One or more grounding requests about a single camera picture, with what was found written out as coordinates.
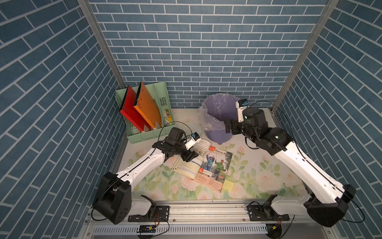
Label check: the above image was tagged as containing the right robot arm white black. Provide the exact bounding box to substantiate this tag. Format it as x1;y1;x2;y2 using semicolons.
225;102;356;228

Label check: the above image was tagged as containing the orange folder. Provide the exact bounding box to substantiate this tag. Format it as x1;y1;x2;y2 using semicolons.
134;82;162;129

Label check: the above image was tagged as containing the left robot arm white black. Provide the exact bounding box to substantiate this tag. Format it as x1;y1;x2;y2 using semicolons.
92;127;201;225

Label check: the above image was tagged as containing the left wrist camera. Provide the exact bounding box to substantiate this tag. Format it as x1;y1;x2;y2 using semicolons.
185;132;201;150

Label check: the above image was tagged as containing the yellow glue tube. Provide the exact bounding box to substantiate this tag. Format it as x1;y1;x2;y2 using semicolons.
165;109;173;123

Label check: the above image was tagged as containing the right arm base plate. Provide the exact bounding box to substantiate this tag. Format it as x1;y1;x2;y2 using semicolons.
246;204;290;222

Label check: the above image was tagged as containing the small circuit board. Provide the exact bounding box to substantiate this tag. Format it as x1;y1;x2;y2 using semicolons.
137;225;157;234

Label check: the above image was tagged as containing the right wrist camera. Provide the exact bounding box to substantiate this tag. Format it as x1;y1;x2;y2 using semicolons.
236;99;248;123

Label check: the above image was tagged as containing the English textbook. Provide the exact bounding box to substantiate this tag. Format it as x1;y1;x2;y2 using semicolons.
173;139;233;193

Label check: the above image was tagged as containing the aluminium rail frame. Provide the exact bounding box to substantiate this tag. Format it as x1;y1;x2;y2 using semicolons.
79;200;340;239

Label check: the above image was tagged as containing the red folder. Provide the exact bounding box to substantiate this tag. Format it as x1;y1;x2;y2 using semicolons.
120;86;152;132

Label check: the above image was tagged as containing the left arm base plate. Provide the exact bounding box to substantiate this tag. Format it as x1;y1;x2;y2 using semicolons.
128;205;170;222

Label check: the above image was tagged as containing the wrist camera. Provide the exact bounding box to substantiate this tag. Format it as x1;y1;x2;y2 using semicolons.
185;132;201;150
236;99;248;123

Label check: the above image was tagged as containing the purple trash bin with bag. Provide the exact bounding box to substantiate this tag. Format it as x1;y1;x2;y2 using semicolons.
198;93;240;144

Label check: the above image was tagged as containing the yellow sticky note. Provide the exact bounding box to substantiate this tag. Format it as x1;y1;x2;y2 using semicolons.
222;179;235;192

